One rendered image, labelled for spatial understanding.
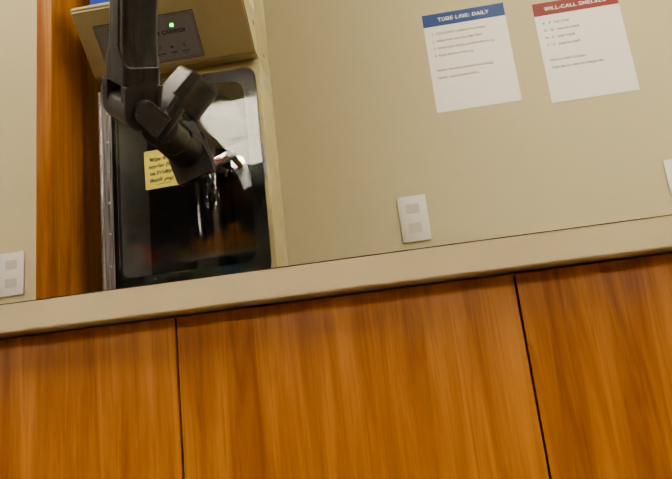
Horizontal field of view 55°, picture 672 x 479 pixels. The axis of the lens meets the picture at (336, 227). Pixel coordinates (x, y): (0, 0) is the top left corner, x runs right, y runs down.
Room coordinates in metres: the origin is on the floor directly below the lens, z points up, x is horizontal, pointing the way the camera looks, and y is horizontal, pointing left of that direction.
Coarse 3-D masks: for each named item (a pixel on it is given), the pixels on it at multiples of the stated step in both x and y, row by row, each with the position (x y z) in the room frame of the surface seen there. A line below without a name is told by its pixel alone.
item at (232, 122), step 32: (224, 96) 1.13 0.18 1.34; (256, 96) 1.12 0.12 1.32; (128, 128) 1.15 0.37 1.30; (224, 128) 1.13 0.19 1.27; (256, 128) 1.12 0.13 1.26; (128, 160) 1.15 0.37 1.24; (256, 160) 1.12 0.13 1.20; (128, 192) 1.15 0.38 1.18; (160, 192) 1.14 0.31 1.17; (192, 192) 1.13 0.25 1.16; (224, 192) 1.13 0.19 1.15; (256, 192) 1.12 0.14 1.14; (128, 224) 1.15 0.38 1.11; (160, 224) 1.14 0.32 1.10; (192, 224) 1.13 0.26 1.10; (224, 224) 1.13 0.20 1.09; (256, 224) 1.12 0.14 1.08; (128, 256) 1.15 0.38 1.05; (160, 256) 1.14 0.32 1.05; (192, 256) 1.13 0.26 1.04; (224, 256) 1.13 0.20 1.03; (256, 256) 1.12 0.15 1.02
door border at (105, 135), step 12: (108, 120) 1.15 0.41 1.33; (108, 132) 1.15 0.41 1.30; (108, 144) 1.15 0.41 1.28; (108, 156) 1.15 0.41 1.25; (108, 168) 1.15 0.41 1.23; (108, 180) 1.15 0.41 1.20; (108, 192) 1.15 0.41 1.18; (108, 204) 1.15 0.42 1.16; (108, 216) 1.15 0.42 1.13; (108, 228) 1.15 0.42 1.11; (108, 240) 1.15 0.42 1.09; (108, 252) 1.15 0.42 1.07; (108, 264) 1.15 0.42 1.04; (108, 276) 1.15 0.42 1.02; (108, 288) 1.15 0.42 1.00
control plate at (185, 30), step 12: (180, 12) 1.05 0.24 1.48; (192, 12) 1.05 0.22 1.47; (108, 24) 1.07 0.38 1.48; (168, 24) 1.07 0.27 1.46; (180, 24) 1.07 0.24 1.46; (192, 24) 1.07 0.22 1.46; (96, 36) 1.08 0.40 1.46; (108, 36) 1.08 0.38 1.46; (168, 36) 1.08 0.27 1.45; (180, 36) 1.08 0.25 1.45; (192, 36) 1.08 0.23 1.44; (168, 48) 1.10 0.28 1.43; (180, 48) 1.10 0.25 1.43; (192, 48) 1.10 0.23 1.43; (168, 60) 1.12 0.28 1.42
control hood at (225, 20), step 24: (168, 0) 1.04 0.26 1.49; (192, 0) 1.04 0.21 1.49; (216, 0) 1.04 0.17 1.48; (240, 0) 1.04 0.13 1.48; (96, 24) 1.07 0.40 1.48; (216, 24) 1.07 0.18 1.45; (240, 24) 1.07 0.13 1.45; (96, 48) 1.10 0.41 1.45; (216, 48) 1.10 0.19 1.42; (240, 48) 1.10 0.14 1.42; (96, 72) 1.13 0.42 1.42; (168, 72) 1.15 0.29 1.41
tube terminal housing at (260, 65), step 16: (256, 0) 1.16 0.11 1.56; (256, 16) 1.15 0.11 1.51; (256, 32) 1.14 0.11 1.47; (224, 64) 1.14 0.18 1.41; (240, 64) 1.14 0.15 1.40; (256, 64) 1.13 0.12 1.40; (160, 80) 1.15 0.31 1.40; (256, 80) 1.13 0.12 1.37; (272, 112) 1.23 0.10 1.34; (272, 128) 1.21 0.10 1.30; (272, 144) 1.19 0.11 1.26; (272, 160) 1.18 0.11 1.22; (272, 176) 1.16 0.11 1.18; (272, 192) 1.15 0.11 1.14; (272, 208) 1.14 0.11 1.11; (272, 224) 1.13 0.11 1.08; (272, 240) 1.13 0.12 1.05; (272, 256) 1.13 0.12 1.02
